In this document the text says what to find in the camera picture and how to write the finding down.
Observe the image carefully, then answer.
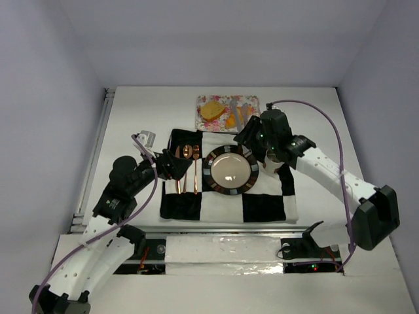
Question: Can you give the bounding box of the black and white checkered cloth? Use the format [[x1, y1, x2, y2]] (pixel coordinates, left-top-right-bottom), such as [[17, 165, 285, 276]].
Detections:
[[160, 129, 298, 224]]

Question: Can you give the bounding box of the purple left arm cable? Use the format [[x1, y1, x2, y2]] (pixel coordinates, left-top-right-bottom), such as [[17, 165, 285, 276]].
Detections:
[[31, 133, 160, 312]]

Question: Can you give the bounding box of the rose gold spoon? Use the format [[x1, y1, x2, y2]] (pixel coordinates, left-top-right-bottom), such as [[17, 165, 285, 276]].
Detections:
[[182, 145, 192, 194]]

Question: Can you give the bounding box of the rose gold fork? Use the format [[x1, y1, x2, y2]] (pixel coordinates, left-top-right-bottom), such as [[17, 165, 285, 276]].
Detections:
[[192, 145, 200, 195]]

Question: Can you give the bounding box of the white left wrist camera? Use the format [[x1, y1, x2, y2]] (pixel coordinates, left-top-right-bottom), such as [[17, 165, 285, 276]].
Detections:
[[136, 130, 156, 157]]

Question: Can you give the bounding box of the dark rimmed ceramic plate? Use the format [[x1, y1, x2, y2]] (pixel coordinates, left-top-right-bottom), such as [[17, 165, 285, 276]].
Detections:
[[202, 145, 259, 196]]

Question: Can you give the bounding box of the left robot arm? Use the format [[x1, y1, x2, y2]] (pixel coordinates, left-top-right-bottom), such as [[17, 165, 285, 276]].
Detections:
[[29, 149, 192, 313]]

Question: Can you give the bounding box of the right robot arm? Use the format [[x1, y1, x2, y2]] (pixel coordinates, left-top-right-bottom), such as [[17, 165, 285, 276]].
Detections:
[[234, 102, 400, 251]]

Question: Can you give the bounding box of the white metal cup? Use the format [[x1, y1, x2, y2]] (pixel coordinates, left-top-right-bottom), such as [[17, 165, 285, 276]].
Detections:
[[263, 150, 284, 173]]

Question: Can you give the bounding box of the floral rectangular tray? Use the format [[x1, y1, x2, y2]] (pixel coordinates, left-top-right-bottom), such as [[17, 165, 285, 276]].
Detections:
[[195, 95, 261, 133]]

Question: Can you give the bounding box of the orange striped croissant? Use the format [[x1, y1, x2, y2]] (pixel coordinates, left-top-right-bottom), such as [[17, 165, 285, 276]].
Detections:
[[225, 106, 253, 130]]

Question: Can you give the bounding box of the aluminium front rail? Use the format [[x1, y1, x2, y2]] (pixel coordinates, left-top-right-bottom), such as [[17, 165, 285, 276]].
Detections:
[[67, 225, 380, 235]]

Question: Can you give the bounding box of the yellow cake slice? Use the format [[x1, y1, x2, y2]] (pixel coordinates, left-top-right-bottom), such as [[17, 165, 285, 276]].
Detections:
[[200, 101, 226, 122]]

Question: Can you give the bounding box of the aluminium side rail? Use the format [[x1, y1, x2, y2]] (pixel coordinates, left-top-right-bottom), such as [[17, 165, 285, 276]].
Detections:
[[67, 87, 117, 234]]

